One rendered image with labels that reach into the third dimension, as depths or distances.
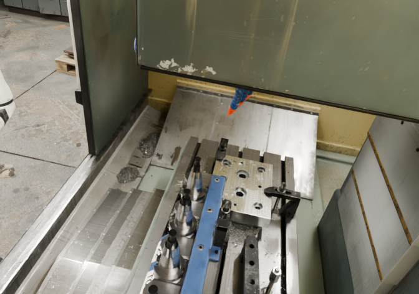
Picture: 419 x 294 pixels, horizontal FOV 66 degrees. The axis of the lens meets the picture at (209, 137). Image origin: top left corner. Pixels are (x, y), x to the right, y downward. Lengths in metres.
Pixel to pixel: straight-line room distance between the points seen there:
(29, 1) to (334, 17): 5.80
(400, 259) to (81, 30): 1.22
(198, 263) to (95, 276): 0.60
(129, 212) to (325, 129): 1.31
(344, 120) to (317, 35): 1.67
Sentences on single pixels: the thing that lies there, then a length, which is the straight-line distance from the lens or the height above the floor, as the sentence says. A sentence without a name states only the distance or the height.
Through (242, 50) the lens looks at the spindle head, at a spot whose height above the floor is 1.65.
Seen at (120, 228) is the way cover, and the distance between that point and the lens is 1.37.
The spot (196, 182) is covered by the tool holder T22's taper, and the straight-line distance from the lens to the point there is 0.80.
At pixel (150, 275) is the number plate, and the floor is 0.94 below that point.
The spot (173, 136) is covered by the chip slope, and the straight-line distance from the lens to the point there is 1.88.
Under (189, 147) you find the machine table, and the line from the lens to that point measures 1.50.
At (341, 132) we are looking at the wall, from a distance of 2.18.
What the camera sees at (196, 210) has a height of 1.22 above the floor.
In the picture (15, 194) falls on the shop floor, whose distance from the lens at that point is 2.68.
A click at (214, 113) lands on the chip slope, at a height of 0.80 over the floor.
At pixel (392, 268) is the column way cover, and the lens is 0.99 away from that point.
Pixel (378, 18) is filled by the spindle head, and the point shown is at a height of 1.73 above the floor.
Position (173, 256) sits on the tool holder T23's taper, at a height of 1.27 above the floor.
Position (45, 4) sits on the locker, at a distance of 5.90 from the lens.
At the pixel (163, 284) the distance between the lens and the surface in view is 0.69.
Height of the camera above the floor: 1.82
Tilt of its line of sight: 36 degrees down
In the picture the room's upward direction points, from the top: 9 degrees clockwise
